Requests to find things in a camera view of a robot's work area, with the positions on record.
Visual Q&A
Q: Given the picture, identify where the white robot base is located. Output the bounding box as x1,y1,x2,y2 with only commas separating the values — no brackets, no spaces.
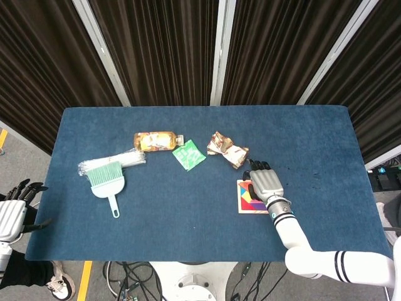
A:
150,261,239,301

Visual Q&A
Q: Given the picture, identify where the mint green hand brush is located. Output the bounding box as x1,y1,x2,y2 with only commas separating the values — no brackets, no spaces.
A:
85,161,128,219

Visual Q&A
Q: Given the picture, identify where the amber tea bottle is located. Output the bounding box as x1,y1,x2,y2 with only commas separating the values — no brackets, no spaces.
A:
133,130,185,153

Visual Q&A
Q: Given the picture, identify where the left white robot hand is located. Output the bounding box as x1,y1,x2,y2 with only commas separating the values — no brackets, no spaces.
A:
0,178,53,242

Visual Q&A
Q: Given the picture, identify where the blue felt table cover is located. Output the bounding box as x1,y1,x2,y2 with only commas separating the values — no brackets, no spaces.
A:
24,105,392,263

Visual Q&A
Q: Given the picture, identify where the crumpled beige snack wrapper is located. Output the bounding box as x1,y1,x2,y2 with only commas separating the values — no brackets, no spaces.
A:
206,130,251,171

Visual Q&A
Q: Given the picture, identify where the grey metal frame post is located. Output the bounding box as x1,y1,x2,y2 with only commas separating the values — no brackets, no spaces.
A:
296,0,380,106
209,0,236,107
71,0,132,107

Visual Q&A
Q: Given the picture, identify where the clear plastic pack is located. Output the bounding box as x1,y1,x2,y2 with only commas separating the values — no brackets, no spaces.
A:
77,149,148,177

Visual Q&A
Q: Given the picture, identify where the black floor cable tangle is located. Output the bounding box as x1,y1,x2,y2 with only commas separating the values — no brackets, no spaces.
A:
230,261,273,301
105,261,165,301

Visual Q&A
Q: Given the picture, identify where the tangram puzzle tray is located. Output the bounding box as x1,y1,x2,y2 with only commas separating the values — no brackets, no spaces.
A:
236,179,271,216

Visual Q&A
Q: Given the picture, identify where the white sneaker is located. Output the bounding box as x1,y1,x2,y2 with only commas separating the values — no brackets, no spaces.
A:
46,261,76,300

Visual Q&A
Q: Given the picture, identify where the dark brown curtain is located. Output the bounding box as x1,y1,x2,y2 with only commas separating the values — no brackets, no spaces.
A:
305,0,401,164
0,0,123,155
89,0,220,107
221,0,366,107

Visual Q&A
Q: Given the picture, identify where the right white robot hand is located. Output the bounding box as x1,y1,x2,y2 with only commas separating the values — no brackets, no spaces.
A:
242,159,285,203

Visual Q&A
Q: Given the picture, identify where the green snack packet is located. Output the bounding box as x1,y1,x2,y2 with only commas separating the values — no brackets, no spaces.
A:
171,140,207,172

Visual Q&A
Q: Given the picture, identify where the black floor device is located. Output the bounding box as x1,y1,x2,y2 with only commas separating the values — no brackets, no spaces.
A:
368,166,401,192

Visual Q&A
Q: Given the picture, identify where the grey metal frame rail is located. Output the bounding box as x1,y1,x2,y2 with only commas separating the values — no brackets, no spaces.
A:
365,153,401,171

